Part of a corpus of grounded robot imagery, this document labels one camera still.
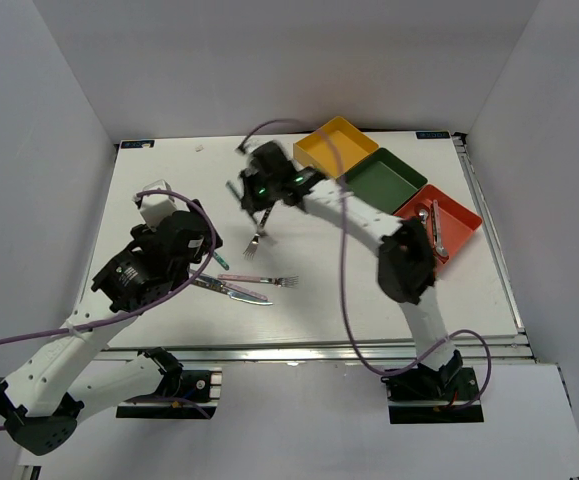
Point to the yellow container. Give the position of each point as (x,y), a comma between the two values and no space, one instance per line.
(334,148)

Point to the orange container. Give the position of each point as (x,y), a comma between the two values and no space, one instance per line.
(458,224)

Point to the dark handled fork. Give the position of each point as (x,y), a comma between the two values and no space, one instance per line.
(251,249)

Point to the pink handled spoon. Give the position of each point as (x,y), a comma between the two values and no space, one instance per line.
(440,249)

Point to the pink handled knife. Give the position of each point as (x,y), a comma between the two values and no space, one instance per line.
(233,286)

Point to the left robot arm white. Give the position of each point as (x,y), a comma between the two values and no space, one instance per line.
(46,399)

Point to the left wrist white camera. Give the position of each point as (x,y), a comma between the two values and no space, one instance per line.
(155,208)

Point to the dark handled knife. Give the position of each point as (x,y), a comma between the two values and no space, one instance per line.
(218,287)

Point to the left blue table label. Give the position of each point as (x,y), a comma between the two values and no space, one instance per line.
(137,144)

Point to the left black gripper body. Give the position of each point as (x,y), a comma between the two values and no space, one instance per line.
(184,272)

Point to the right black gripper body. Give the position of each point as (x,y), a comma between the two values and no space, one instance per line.
(263,189)

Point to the green handled knife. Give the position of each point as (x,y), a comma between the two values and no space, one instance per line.
(221,261)

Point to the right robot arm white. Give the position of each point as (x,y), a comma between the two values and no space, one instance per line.
(404,260)

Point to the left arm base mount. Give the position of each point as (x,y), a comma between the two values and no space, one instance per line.
(182,394)

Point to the right blue table label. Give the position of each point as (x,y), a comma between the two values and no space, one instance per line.
(432,135)

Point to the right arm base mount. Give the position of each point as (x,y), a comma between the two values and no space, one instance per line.
(409,404)

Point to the green handled fork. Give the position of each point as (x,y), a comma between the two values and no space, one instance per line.
(235,193)

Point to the green container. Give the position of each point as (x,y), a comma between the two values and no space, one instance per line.
(384,181)

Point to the pink handled fork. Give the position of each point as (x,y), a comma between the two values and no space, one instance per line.
(282,282)

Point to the dark handled spoon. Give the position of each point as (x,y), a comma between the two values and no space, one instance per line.
(424,216)

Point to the blue table label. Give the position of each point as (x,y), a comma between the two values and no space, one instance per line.
(137,144)
(432,135)

